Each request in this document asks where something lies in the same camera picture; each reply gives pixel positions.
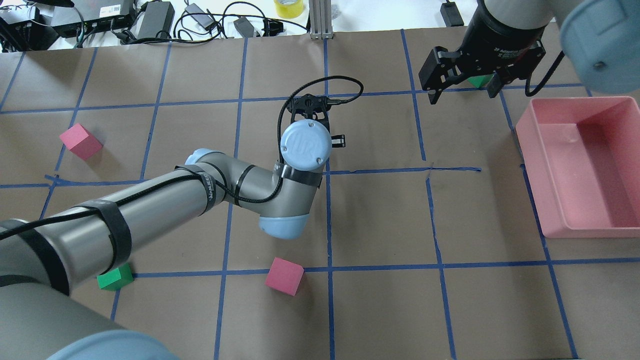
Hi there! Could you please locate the green cube near bin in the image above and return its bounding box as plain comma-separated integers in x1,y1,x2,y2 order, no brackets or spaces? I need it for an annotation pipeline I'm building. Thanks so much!
467,74,493,89

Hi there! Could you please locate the pink cube centre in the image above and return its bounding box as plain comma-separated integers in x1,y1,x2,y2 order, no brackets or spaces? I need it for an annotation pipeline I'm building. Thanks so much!
264,257,305,297

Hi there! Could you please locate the pink cube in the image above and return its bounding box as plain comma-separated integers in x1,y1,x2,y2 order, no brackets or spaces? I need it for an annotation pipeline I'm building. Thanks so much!
59,123,103,161
264,257,305,297

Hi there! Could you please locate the yellow tape roll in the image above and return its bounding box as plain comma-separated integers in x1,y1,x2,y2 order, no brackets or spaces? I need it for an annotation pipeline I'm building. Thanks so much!
273,0,305,19

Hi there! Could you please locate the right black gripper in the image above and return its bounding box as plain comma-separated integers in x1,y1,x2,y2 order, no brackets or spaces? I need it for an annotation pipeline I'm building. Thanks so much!
418,10,546,105

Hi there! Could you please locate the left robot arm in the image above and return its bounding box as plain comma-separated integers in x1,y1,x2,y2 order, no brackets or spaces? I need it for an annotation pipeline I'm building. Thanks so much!
0,95,348,360

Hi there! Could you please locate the pink cube far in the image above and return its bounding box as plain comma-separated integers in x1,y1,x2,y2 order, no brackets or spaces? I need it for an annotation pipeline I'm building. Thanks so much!
59,123,103,161

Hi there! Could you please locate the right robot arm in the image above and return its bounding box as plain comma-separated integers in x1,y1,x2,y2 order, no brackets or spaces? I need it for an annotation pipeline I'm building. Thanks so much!
418,0,640,105

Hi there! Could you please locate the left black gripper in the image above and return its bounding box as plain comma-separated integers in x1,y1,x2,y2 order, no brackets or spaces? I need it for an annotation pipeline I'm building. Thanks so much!
292,93,342,131

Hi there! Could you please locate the aluminium frame post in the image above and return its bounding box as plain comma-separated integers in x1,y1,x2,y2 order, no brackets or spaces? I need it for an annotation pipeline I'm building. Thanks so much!
308,0,334,40

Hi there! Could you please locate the green cube far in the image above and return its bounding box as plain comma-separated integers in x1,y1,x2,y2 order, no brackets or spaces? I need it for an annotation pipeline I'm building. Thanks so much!
96,263,134,292

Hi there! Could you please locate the pink plastic bin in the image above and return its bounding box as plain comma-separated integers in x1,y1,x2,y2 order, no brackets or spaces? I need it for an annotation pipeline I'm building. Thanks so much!
515,96,640,239

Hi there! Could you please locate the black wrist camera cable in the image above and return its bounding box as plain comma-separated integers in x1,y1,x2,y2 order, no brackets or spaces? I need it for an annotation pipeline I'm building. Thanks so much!
0,75,365,241

